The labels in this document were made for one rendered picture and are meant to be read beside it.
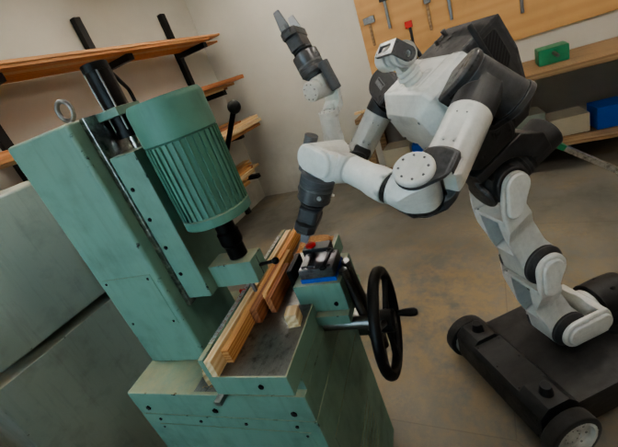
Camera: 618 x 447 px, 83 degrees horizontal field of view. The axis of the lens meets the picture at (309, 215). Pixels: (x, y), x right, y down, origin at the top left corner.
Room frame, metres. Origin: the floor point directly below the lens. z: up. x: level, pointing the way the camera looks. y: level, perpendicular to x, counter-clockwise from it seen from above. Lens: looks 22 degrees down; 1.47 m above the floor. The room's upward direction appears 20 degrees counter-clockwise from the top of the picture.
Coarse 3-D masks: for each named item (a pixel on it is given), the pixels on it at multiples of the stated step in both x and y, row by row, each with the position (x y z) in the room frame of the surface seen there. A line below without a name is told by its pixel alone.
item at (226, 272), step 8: (256, 248) 0.87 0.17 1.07; (224, 256) 0.90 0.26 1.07; (248, 256) 0.84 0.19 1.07; (256, 256) 0.84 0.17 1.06; (216, 264) 0.86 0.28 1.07; (224, 264) 0.85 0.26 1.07; (232, 264) 0.83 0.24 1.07; (240, 264) 0.82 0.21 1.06; (248, 264) 0.81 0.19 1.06; (256, 264) 0.83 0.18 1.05; (216, 272) 0.86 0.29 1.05; (224, 272) 0.85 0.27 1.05; (232, 272) 0.84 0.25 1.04; (240, 272) 0.83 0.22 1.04; (248, 272) 0.82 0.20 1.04; (256, 272) 0.81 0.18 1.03; (264, 272) 0.85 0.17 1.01; (216, 280) 0.86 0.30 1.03; (224, 280) 0.85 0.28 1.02; (232, 280) 0.84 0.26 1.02; (240, 280) 0.83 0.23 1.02; (248, 280) 0.82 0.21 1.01; (256, 280) 0.81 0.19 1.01
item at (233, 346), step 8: (296, 232) 1.18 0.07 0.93; (288, 240) 1.13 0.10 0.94; (296, 240) 1.16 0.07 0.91; (288, 248) 1.09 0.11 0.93; (280, 256) 1.03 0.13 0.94; (272, 264) 1.00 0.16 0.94; (256, 296) 0.85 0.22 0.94; (248, 304) 0.82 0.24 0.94; (248, 312) 0.79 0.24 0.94; (240, 320) 0.77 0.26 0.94; (248, 320) 0.77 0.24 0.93; (240, 328) 0.74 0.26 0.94; (248, 328) 0.76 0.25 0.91; (232, 336) 0.72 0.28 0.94; (240, 336) 0.73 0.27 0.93; (224, 344) 0.70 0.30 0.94; (232, 344) 0.69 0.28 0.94; (240, 344) 0.71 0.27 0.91; (224, 352) 0.67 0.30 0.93; (232, 352) 0.68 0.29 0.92; (232, 360) 0.67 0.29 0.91
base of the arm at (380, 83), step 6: (378, 72) 1.17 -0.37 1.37; (390, 72) 1.12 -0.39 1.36; (372, 78) 1.18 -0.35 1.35; (378, 78) 1.16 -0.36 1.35; (384, 78) 1.13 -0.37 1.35; (390, 78) 1.11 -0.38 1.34; (396, 78) 1.09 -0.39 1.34; (372, 84) 1.17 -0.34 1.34; (378, 84) 1.15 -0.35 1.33; (384, 84) 1.12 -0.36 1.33; (390, 84) 1.10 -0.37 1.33; (372, 90) 1.16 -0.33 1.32; (378, 90) 1.14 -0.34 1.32; (384, 90) 1.11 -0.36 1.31; (372, 96) 1.15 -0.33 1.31; (378, 96) 1.13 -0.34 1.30; (378, 102) 1.12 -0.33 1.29; (384, 102) 1.11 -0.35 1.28; (384, 108) 1.13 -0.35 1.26
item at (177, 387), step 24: (336, 336) 0.83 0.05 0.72; (192, 360) 0.86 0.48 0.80; (144, 384) 0.83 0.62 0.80; (168, 384) 0.80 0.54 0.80; (192, 384) 0.76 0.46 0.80; (312, 384) 0.64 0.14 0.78; (144, 408) 0.82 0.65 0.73; (168, 408) 0.78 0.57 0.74; (192, 408) 0.74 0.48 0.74; (216, 408) 0.71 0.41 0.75; (240, 408) 0.68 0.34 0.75; (264, 408) 0.65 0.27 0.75; (288, 408) 0.62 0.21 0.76; (312, 408) 0.60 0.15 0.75
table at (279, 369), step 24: (336, 240) 1.08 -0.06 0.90; (312, 312) 0.76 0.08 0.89; (336, 312) 0.75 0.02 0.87; (264, 336) 0.72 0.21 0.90; (288, 336) 0.69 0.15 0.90; (312, 336) 0.72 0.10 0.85; (240, 360) 0.67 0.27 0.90; (264, 360) 0.64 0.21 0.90; (288, 360) 0.62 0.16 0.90; (216, 384) 0.65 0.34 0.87; (240, 384) 0.62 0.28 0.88; (264, 384) 0.60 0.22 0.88; (288, 384) 0.57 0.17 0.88
